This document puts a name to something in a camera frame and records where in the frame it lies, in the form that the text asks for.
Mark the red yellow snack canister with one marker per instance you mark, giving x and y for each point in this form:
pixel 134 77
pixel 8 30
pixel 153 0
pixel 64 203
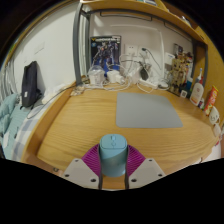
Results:
pixel 211 100

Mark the white charger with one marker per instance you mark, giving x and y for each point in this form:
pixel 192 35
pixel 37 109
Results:
pixel 115 76

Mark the light blue computer mouse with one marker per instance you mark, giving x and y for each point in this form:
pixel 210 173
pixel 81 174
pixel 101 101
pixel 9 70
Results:
pixel 113 156

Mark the clear domed plastic cup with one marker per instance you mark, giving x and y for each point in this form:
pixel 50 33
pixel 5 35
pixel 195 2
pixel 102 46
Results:
pixel 96 76

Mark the blue robot model box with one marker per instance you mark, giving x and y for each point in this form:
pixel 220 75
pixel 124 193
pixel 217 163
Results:
pixel 105 53

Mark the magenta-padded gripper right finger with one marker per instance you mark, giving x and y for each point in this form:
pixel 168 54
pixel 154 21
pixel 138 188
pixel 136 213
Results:
pixel 146 171

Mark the white power strip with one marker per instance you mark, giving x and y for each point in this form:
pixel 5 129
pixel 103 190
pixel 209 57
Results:
pixel 148 83

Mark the white bottle with red cap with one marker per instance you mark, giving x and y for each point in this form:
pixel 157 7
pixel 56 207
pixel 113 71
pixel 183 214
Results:
pixel 196 95

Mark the blue plaid bed sheet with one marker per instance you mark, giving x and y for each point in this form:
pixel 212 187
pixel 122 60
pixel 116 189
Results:
pixel 21 131

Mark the dark metal cup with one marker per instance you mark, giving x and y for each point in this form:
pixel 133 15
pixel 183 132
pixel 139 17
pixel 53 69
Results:
pixel 144 73

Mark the blue spray bottle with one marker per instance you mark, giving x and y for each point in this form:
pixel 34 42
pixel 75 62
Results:
pixel 200 75

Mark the black backpack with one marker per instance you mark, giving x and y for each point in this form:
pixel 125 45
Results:
pixel 30 85

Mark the grey mouse pad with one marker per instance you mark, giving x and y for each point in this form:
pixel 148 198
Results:
pixel 148 110

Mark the brown figurine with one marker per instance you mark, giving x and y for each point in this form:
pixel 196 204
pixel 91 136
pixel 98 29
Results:
pixel 180 75

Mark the white mug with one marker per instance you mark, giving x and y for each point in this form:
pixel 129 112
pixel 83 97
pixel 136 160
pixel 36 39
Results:
pixel 214 115

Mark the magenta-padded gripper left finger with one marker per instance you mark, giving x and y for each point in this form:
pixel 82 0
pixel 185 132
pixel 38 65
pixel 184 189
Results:
pixel 81 171

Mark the small white cube clock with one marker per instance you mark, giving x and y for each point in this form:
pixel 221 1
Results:
pixel 183 94

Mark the teal blanket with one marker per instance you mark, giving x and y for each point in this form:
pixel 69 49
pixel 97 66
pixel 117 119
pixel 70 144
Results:
pixel 8 112

